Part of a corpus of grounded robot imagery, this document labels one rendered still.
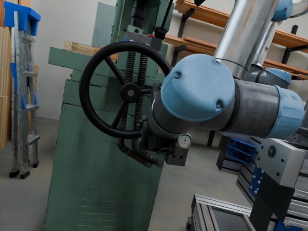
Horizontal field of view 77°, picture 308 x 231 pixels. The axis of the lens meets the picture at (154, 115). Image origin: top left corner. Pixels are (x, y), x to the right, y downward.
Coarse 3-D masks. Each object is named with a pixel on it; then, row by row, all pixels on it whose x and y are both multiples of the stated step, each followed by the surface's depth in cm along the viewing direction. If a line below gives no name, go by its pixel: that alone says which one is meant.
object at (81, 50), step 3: (78, 48) 82; (81, 48) 82; (84, 48) 82; (87, 48) 83; (78, 51) 82; (81, 51) 82; (84, 51) 83; (87, 51) 83; (90, 51) 83; (84, 54) 83; (87, 54) 83; (90, 54) 83; (159, 69) 91
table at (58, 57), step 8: (56, 48) 67; (56, 56) 67; (64, 56) 68; (72, 56) 68; (80, 56) 69; (88, 56) 69; (56, 64) 68; (64, 64) 68; (72, 64) 69; (80, 64) 69; (104, 64) 71; (96, 72) 71; (104, 72) 71; (112, 72) 63; (120, 72) 63; (136, 80) 65; (152, 80) 66; (160, 80) 66
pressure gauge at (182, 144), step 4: (180, 136) 75; (184, 136) 76; (188, 136) 76; (176, 140) 77; (180, 140) 76; (188, 140) 77; (180, 144) 76; (184, 144) 77; (188, 144) 77; (180, 148) 79
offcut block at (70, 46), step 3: (66, 42) 76; (69, 42) 76; (72, 42) 75; (66, 45) 77; (69, 45) 76; (72, 45) 76; (75, 45) 77; (66, 48) 77; (69, 48) 76; (72, 48) 76; (75, 48) 77; (75, 51) 77
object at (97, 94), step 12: (72, 84) 70; (72, 96) 71; (96, 96) 72; (108, 96) 73; (120, 96) 74; (144, 96) 76; (96, 108) 73; (108, 108) 74; (132, 108) 76; (144, 108) 77
